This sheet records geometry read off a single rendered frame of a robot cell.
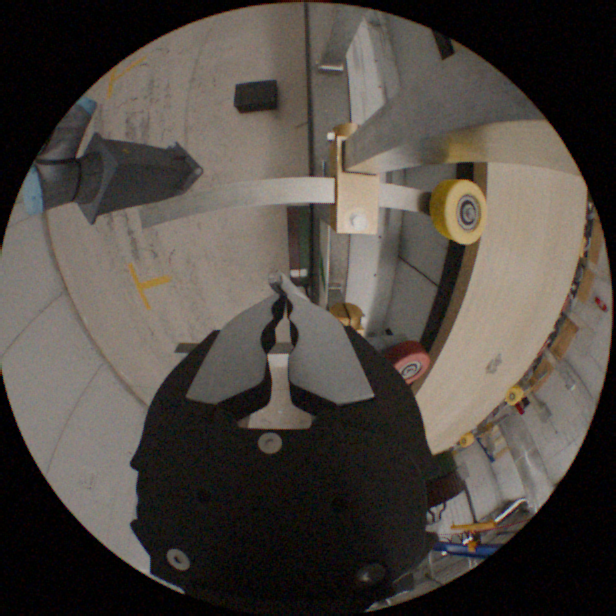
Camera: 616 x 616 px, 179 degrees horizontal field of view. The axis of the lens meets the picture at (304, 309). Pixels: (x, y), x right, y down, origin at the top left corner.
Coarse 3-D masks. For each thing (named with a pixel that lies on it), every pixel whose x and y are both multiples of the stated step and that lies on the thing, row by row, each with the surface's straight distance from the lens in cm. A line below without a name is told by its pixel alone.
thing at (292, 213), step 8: (288, 216) 39; (296, 216) 39; (296, 224) 39; (296, 232) 39; (296, 240) 39; (296, 248) 40; (296, 256) 40; (296, 264) 41; (296, 272) 41; (296, 280) 42
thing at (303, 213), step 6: (300, 210) 39; (306, 210) 39; (300, 216) 39; (306, 216) 39; (300, 222) 39; (306, 222) 39; (300, 228) 39; (306, 228) 39; (300, 234) 39; (306, 234) 39; (300, 240) 39; (306, 240) 39; (300, 246) 40; (306, 246) 40; (300, 252) 40; (306, 252) 40; (300, 258) 40; (306, 258) 40; (300, 264) 41; (306, 264) 41; (300, 270) 41; (306, 270) 41; (300, 276) 42; (306, 276) 42; (306, 282) 42
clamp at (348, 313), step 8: (336, 304) 31; (344, 304) 31; (352, 304) 31; (336, 312) 29; (344, 312) 29; (352, 312) 29; (360, 312) 29; (344, 320) 28; (352, 320) 28; (360, 320) 29; (360, 328) 29
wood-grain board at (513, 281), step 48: (528, 192) 42; (576, 192) 83; (480, 240) 30; (528, 240) 44; (576, 240) 89; (480, 288) 34; (528, 288) 52; (480, 336) 43; (528, 336) 73; (432, 384) 45; (480, 384) 67; (432, 432) 86
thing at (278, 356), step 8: (384, 336) 37; (392, 336) 38; (400, 336) 38; (184, 344) 40; (192, 344) 39; (280, 344) 34; (288, 344) 34; (376, 344) 35; (384, 344) 36; (392, 344) 36; (176, 352) 39; (184, 352) 38; (272, 352) 33; (280, 352) 32; (288, 352) 32; (384, 352) 36; (272, 360) 33; (280, 360) 33
